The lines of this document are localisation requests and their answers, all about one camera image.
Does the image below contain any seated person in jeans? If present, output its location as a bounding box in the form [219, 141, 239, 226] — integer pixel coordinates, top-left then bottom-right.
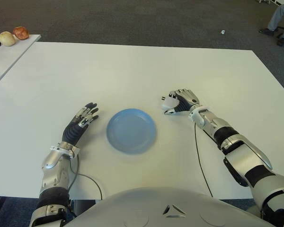
[259, 2, 284, 47]

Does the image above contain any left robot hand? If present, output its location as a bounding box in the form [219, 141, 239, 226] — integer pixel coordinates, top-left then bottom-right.
[62, 102, 99, 145]

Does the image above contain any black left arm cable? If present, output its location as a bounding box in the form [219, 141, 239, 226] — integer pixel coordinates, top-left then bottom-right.
[67, 153, 104, 200]

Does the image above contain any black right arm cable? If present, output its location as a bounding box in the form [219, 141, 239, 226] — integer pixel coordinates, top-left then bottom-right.
[194, 120, 214, 198]

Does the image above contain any reddish brown bread roll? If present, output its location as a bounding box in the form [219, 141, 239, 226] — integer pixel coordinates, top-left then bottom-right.
[13, 26, 30, 40]

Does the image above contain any blue round plate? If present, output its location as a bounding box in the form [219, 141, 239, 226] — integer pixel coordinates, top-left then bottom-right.
[106, 108, 158, 156]

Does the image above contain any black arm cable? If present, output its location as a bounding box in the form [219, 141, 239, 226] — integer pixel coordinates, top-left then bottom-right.
[194, 120, 214, 198]
[67, 153, 104, 200]

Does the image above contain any beige round bread roll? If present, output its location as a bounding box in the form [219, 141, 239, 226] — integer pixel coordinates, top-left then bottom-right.
[0, 31, 17, 47]

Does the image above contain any grey robot torso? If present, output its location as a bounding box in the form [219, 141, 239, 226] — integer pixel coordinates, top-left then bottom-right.
[61, 186, 270, 227]

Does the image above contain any white side table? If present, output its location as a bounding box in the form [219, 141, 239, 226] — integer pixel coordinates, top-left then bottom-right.
[0, 35, 42, 90]

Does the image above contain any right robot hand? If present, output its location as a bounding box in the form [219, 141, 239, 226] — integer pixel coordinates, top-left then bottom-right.
[164, 88, 202, 116]

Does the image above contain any white charger with prongs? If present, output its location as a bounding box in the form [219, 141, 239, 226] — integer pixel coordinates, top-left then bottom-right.
[160, 96, 179, 110]

